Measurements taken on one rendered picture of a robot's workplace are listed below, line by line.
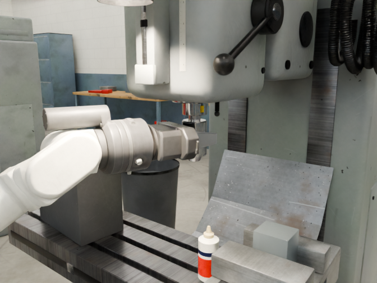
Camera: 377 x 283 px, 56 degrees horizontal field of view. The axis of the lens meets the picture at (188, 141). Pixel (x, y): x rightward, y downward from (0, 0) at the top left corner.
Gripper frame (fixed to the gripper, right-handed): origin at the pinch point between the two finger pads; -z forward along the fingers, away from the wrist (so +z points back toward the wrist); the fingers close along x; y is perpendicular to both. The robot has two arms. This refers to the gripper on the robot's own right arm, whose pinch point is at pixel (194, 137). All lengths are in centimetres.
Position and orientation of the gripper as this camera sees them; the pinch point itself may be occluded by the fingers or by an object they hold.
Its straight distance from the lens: 66.4
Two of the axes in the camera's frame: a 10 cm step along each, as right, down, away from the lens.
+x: -5.5, -1.8, 8.2
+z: -8.4, 1.1, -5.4
